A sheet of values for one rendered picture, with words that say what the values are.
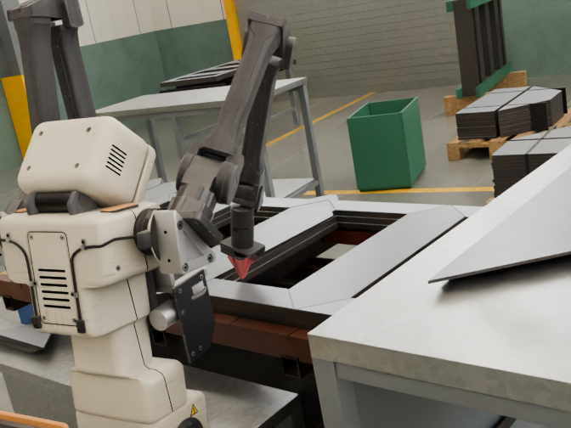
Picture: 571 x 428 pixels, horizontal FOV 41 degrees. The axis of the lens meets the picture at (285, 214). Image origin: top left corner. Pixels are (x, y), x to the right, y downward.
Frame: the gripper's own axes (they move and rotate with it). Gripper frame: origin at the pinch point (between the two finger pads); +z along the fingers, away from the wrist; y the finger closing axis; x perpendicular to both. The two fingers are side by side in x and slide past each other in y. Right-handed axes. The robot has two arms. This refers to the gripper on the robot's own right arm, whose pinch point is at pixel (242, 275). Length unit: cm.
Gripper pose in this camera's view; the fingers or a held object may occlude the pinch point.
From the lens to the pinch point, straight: 198.5
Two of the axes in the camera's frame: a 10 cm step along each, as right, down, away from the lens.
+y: -7.8, -2.9, 5.6
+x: -6.3, 3.3, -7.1
